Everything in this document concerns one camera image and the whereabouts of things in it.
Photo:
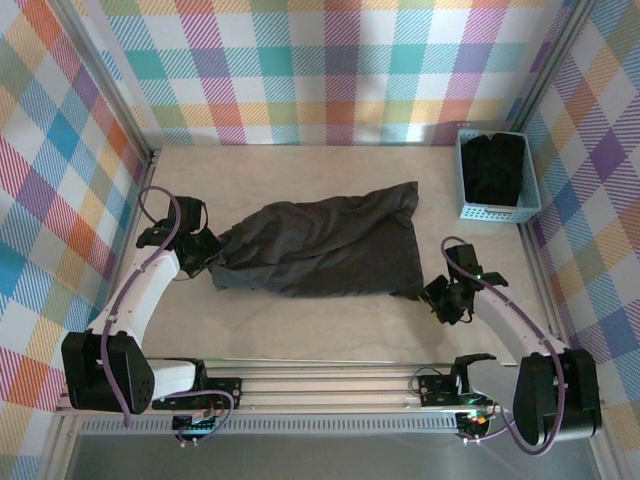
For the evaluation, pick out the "dark grey t-shirt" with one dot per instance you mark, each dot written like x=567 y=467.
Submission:
x=325 y=240

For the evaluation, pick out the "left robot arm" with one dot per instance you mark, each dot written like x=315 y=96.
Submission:
x=145 y=285

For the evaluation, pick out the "light blue plastic basket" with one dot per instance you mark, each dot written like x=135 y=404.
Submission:
x=500 y=214

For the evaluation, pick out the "black folded t-shirt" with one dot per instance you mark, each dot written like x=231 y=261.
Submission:
x=492 y=170

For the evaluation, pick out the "aluminium side rail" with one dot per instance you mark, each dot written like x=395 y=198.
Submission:
x=542 y=280
x=142 y=195

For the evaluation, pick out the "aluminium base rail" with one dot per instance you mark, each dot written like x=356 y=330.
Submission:
x=325 y=387

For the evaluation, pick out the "aluminium corner post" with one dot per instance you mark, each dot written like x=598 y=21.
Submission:
x=555 y=60
x=110 y=85

